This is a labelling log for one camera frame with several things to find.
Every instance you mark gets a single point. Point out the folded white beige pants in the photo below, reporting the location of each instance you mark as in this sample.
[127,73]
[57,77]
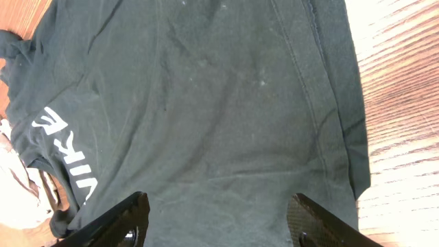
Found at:
[29,196]

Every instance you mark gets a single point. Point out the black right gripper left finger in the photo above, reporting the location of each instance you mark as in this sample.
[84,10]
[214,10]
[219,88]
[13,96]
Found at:
[124,225]

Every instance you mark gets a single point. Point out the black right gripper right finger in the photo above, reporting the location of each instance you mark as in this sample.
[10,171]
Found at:
[311,225]

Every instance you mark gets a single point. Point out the black Nike t-shirt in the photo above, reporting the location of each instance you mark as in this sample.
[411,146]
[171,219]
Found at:
[219,111]

